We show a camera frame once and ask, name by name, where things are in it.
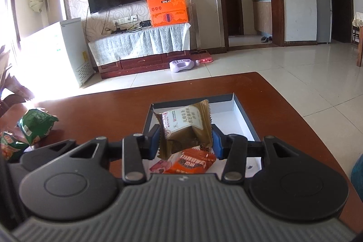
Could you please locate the wooden kitchen cabinet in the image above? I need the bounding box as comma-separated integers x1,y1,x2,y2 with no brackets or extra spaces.
252,0,273,36

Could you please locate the dark brown door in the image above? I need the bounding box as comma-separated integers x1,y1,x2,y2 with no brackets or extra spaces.
323,0,355,44

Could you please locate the green cracker packet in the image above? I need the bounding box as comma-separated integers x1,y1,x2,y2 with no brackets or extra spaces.
0,131,29,163

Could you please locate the grey refrigerator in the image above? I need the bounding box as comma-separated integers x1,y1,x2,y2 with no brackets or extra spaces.
313,0,333,45

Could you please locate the white chest freezer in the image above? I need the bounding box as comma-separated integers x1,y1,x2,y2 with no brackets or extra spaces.
21,17,94,88

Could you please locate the blue cloth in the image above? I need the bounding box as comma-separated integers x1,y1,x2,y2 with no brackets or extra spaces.
351,154,363,189

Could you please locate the dark grey cardboard box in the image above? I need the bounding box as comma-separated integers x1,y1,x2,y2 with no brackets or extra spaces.
142,93,262,175

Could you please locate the brown wooden television cabinet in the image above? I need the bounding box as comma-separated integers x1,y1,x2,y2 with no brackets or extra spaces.
98,49,191,80

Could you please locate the pink snack packet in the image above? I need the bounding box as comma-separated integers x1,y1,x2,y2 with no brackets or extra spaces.
149,159,172,175

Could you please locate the wooden chair with lace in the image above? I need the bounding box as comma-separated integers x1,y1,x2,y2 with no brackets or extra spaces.
351,11,363,67

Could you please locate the brown white cake packet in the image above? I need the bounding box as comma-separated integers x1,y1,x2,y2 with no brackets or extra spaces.
150,99,215,160

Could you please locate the orange snack packet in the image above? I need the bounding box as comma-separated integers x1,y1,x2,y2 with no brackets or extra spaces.
164,148,218,175

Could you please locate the red floor scale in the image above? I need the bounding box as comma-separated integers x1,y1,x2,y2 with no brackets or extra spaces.
190,50,213,64

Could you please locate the white detergent bottle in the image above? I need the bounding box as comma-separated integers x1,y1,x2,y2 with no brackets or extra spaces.
169,59,201,73

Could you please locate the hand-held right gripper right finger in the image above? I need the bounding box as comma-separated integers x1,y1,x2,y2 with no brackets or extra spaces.
211,124,296,183

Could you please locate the green snack packet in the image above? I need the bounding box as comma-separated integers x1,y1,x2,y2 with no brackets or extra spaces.
17,108,60,146

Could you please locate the orange gift box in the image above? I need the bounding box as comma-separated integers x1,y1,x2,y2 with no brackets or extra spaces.
146,0,189,28

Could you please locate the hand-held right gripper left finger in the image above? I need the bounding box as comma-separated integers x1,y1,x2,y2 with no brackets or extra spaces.
69,124,161,185

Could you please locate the white lace cloth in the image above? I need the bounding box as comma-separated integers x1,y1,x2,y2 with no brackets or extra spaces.
88,22,191,67

